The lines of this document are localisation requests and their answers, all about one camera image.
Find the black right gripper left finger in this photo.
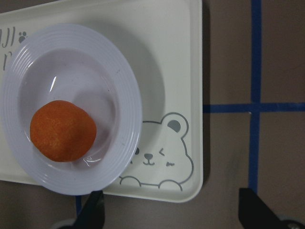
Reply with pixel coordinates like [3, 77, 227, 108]
[72, 190, 105, 229]

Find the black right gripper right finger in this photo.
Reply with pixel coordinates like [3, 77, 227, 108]
[238, 188, 284, 229]

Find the orange fruit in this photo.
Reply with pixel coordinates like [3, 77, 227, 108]
[30, 100, 97, 162]

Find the white ribbed plate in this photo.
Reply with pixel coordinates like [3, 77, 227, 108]
[0, 23, 142, 196]

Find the cream bear tray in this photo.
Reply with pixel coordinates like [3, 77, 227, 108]
[0, 0, 203, 202]

